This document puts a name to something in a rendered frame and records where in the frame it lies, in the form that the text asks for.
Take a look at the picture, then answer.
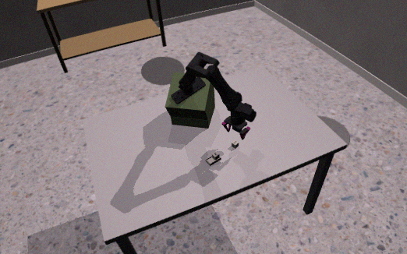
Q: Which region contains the white cube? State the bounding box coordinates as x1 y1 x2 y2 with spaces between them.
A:
212 151 220 160
232 140 239 148

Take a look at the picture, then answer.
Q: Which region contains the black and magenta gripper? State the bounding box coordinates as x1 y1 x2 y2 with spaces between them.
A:
222 116 250 140

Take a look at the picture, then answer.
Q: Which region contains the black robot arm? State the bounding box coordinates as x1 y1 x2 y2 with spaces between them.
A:
171 52 257 124

